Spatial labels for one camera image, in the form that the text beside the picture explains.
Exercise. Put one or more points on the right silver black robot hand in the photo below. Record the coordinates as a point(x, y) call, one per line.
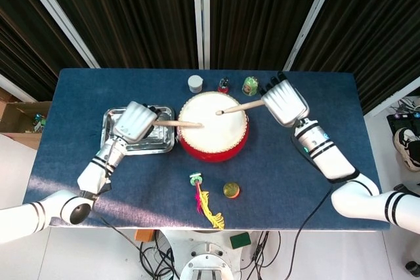
point(285, 103)

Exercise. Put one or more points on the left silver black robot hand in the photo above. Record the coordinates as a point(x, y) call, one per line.
point(133, 122)

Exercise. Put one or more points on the wooden drumstick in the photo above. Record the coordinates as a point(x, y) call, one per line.
point(243, 106)
point(183, 124)

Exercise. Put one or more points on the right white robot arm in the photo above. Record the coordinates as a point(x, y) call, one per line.
point(328, 152)

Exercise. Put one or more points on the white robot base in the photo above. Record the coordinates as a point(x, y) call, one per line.
point(206, 250)

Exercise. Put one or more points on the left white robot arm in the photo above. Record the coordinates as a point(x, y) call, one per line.
point(95, 175)

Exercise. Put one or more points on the red drum with white skin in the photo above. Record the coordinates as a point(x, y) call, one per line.
point(197, 109)

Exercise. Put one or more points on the rectangular silver metal tray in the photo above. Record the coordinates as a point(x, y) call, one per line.
point(159, 144)

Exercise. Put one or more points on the green toy capsule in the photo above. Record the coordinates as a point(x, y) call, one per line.
point(250, 86)

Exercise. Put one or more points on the small figurine on red base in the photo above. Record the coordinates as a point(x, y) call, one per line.
point(223, 86)

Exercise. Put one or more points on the small white lidded jar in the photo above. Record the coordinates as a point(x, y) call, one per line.
point(195, 83)

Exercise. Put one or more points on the blue felt table mat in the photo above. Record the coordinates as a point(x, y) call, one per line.
point(279, 178)

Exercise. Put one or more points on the yellow orange ball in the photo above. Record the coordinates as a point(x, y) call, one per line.
point(231, 190)

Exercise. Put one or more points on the yellow pink feather shuttlecock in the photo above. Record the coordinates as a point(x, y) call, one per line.
point(205, 199)

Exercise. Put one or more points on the small orange box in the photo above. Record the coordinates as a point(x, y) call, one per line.
point(143, 235)

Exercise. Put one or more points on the brown cardboard box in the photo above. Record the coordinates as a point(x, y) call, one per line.
point(19, 135)

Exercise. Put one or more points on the black electronic device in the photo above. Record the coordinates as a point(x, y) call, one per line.
point(405, 122)

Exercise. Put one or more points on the black and white sneaker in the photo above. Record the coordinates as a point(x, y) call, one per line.
point(407, 147)

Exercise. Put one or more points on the black handheld tool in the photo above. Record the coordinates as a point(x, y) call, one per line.
point(401, 188)

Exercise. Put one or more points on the green sponge block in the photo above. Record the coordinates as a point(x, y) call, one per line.
point(240, 240)

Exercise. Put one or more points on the white partition frame post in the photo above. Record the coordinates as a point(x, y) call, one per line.
point(14, 88)
point(201, 17)
point(311, 21)
point(59, 17)
point(393, 98)

